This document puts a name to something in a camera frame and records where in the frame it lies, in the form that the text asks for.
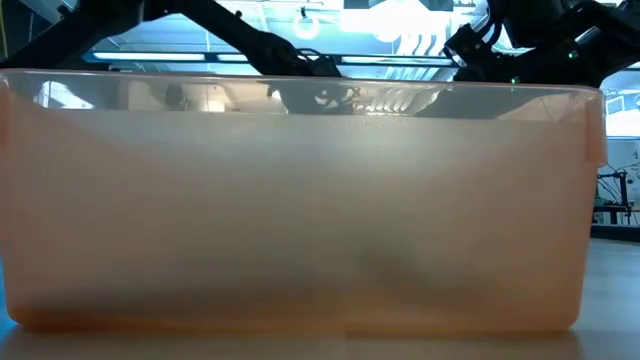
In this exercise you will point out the orange plastic bin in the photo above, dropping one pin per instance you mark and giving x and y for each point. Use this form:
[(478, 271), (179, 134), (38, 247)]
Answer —
[(300, 210)]

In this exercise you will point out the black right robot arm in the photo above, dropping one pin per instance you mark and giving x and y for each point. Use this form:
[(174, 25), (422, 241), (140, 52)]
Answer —
[(550, 65)]

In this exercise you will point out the black equipment rack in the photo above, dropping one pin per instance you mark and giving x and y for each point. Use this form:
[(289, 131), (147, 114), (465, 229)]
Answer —
[(620, 200)]

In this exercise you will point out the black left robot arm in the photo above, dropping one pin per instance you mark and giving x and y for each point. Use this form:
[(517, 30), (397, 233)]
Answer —
[(220, 22)]

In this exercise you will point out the black overhead beam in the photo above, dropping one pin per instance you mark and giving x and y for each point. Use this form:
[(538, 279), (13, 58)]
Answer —
[(375, 60)]

